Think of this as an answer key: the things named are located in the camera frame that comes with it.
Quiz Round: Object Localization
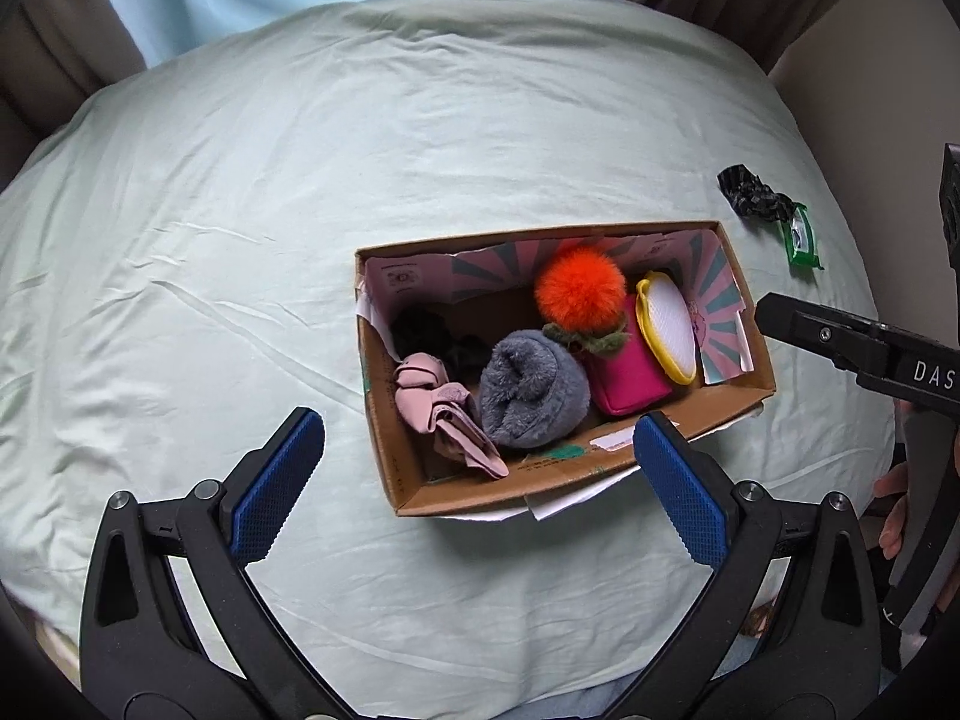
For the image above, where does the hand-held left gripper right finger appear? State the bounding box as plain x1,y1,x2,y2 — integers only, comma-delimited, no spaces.
607,411,882,720

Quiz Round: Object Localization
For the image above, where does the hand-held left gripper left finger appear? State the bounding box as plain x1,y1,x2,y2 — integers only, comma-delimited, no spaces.
79,406,335,720

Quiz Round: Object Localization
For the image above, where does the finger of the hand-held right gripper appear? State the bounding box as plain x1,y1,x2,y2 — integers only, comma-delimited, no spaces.
754,292,875,380
941,142,960,272

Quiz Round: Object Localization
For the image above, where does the magenta pouch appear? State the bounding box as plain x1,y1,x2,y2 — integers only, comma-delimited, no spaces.
585,292,674,417

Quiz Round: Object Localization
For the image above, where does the yellow rimmed white pouch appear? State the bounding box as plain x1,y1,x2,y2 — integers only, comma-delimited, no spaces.
634,272,702,383

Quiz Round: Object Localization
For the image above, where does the cardboard box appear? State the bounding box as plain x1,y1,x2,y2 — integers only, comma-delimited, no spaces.
354,220,777,522

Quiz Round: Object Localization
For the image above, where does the pink cloth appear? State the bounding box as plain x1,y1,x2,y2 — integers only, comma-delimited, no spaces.
394,352,509,479

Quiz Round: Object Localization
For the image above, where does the grey fuzzy sock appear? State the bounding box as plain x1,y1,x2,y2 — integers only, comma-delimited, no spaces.
478,330,590,453

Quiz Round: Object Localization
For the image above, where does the orange fluffy pompom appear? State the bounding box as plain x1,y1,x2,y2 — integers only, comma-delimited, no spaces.
534,244,631,355

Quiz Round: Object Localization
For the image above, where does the person's right hand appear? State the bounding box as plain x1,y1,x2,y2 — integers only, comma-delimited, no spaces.
872,461,913,560

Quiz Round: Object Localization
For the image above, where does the green packet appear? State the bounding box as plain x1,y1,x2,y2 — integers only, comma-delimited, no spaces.
778,201,824,271

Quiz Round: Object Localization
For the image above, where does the black patterned scrunchie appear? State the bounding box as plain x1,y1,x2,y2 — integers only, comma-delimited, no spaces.
716,163,794,224

